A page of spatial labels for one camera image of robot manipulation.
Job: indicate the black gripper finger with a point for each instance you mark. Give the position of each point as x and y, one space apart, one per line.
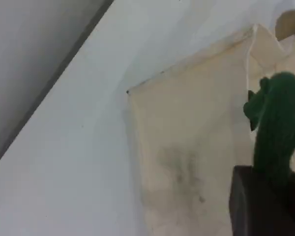
260 214

